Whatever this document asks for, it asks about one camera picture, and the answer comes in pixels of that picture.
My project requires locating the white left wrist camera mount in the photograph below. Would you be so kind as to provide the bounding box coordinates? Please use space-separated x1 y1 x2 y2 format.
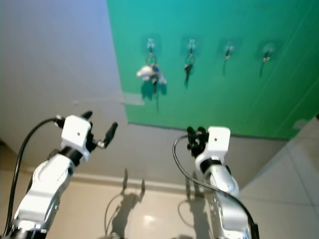
61 115 93 161

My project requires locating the green wall board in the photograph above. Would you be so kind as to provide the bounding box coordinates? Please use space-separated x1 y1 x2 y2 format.
106 0 319 140

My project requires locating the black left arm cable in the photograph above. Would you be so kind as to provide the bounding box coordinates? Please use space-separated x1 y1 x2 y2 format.
4 116 65 237

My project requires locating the clear adhesive metal hook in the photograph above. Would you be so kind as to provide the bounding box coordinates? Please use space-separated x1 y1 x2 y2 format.
183 36 200 53
144 35 159 54
219 39 239 61
258 41 278 64

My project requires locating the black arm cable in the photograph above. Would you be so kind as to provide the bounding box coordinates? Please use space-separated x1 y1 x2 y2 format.
4 116 65 237
172 135 260 239

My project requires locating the key bunch with white plush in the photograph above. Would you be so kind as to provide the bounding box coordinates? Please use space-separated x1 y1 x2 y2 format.
136 52 167 86

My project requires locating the small pale tape piece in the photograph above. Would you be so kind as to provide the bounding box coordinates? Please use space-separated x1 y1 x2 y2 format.
293 119 314 131

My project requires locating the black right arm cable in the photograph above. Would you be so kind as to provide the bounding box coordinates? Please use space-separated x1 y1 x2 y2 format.
172 135 260 239

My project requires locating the black key on ring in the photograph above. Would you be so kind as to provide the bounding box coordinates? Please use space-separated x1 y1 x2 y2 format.
183 52 196 84

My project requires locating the clear tape strip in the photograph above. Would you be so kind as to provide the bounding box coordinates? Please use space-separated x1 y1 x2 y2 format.
72 93 145 107

